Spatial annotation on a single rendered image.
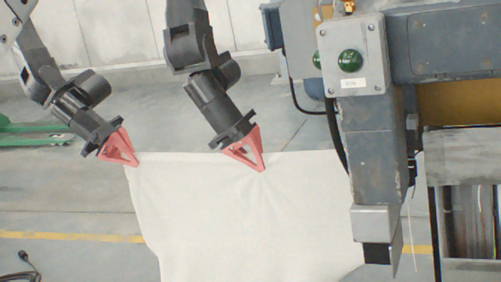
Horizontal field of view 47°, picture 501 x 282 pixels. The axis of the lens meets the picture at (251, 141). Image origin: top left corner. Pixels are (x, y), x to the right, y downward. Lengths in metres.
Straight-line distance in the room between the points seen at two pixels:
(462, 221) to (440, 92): 0.42
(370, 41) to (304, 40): 0.49
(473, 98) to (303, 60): 0.34
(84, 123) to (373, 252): 0.62
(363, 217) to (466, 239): 0.61
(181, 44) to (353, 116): 0.35
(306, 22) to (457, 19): 0.49
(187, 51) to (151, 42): 6.06
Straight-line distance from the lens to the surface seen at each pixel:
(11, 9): 0.70
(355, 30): 0.71
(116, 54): 7.35
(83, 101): 1.25
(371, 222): 0.83
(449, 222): 1.38
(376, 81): 0.72
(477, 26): 0.74
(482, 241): 1.42
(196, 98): 1.01
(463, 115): 1.08
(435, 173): 0.97
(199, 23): 1.00
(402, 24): 0.75
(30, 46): 1.24
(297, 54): 1.20
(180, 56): 1.00
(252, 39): 6.48
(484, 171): 0.97
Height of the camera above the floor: 1.45
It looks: 19 degrees down
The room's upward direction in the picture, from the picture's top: 11 degrees counter-clockwise
